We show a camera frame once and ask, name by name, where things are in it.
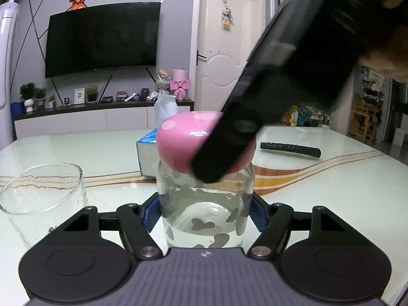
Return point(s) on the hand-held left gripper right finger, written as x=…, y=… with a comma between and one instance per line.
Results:
x=259, y=213

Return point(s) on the yellow door toy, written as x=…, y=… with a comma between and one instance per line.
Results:
x=227, y=17

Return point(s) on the medium green potted plant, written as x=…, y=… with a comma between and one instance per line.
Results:
x=40, y=97

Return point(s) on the blue bin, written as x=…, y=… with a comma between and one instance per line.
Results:
x=15, y=108

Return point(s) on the dark vase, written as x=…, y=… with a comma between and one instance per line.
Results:
x=145, y=94

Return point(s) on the person's right hand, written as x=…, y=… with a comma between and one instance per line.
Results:
x=389, y=57

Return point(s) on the white television cabinet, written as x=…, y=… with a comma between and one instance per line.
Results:
x=95, y=118

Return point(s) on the tiny potted plant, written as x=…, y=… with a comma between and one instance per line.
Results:
x=51, y=102

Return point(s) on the pink bottle cap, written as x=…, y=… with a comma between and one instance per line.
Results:
x=181, y=140

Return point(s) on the wooden chair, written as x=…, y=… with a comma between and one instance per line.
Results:
x=363, y=119

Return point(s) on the spotted glass bottle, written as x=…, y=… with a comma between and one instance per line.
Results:
x=204, y=210

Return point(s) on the wrapped flower bouquet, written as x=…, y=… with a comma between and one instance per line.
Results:
x=162, y=83

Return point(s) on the clear glass cup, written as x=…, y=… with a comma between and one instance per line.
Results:
x=44, y=197

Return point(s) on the white tube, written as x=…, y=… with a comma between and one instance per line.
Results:
x=130, y=97

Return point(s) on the potted plant in dark pot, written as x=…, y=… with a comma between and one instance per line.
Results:
x=91, y=93

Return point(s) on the small black photo frame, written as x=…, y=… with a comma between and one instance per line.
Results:
x=66, y=101

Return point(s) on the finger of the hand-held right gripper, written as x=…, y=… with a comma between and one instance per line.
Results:
x=223, y=149

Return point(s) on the pink gift box with bow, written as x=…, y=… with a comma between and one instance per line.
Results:
x=180, y=84

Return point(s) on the white door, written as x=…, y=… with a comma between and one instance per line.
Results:
x=223, y=70

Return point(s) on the black television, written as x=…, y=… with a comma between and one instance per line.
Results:
x=102, y=41

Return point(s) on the white standing air conditioner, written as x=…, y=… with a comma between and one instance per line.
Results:
x=7, y=57

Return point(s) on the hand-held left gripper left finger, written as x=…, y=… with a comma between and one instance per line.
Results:
x=149, y=215

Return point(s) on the black remote control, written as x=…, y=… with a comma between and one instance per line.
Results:
x=290, y=149

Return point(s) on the flat black device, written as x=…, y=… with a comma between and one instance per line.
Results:
x=106, y=99

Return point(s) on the potted plant in white pot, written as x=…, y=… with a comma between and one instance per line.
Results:
x=28, y=97

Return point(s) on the yellow snack bag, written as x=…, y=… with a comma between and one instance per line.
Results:
x=290, y=116

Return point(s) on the stack of books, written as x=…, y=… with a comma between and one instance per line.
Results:
x=121, y=95

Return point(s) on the blue tissue box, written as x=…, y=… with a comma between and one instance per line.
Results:
x=146, y=156

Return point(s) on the white photo frame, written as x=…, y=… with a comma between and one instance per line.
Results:
x=79, y=95

